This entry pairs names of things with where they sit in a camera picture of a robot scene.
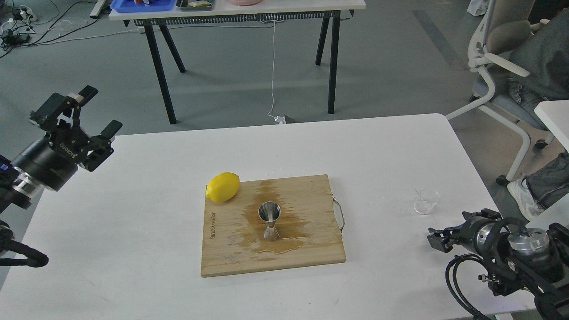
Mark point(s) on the white table with black legs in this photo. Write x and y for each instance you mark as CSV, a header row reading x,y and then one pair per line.
x,y
224,12

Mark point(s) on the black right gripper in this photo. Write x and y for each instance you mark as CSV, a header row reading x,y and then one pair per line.
x,y
476,234

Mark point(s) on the steel jigger measuring cup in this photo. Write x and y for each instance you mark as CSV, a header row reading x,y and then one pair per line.
x,y
270,212

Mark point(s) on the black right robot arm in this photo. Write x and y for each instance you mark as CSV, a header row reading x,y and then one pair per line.
x,y
514,256

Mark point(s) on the blue plastic tray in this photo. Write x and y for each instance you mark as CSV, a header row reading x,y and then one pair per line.
x,y
139,6

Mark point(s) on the seated person in grey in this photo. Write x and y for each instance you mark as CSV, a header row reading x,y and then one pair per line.
x,y
545,55

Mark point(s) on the white office chair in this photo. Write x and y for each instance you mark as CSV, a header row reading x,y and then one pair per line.
x,y
504,28

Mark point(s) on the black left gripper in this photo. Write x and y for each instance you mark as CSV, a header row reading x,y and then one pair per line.
x,y
55,158

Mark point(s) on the small clear glass cup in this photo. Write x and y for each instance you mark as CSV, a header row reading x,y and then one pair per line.
x,y
427,199

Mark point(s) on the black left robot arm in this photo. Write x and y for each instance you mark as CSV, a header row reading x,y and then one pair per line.
x,y
18,193

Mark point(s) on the wooden cutting board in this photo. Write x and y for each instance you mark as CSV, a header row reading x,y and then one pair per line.
x,y
233,233

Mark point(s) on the dark tray with yellow item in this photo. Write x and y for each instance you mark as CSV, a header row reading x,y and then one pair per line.
x,y
195,5

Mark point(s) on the yellow lemon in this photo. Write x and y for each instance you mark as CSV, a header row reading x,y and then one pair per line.
x,y
223,187

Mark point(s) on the pink plate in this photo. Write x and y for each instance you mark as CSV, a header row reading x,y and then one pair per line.
x,y
245,2

